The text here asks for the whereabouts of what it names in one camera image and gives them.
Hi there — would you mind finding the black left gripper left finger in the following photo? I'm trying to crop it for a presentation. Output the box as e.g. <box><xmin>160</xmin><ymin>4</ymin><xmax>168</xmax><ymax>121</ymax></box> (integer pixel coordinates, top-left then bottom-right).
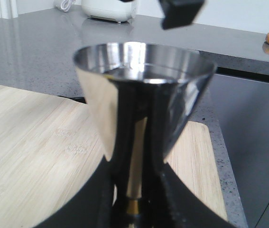
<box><xmin>36</xmin><ymin>158</ymin><xmax>114</xmax><ymax>228</ymax></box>

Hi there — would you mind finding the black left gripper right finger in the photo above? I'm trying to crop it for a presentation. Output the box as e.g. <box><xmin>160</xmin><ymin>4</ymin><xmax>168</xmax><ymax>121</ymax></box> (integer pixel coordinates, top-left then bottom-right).
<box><xmin>158</xmin><ymin>164</ymin><xmax>234</xmax><ymax>228</ymax></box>

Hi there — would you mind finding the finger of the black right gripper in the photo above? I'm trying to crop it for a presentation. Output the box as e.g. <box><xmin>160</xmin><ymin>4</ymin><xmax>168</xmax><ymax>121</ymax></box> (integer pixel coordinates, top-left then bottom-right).
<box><xmin>159</xmin><ymin>0</ymin><xmax>205</xmax><ymax>30</ymax></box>

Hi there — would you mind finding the steel double jigger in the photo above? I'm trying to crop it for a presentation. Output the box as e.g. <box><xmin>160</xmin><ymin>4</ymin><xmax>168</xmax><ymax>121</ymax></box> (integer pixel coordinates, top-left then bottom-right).
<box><xmin>73</xmin><ymin>41</ymin><xmax>217</xmax><ymax>228</ymax></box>

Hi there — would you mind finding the white kitchen appliance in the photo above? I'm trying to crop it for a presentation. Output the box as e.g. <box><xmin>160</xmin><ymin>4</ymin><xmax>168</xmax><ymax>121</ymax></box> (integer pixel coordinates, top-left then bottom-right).
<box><xmin>81</xmin><ymin>0</ymin><xmax>138</xmax><ymax>23</ymax></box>

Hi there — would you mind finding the wooden cutting board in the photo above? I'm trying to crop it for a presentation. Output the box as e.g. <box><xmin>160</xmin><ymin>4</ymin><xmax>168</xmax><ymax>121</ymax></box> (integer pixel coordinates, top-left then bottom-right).
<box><xmin>0</xmin><ymin>85</ymin><xmax>229</xmax><ymax>228</ymax></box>

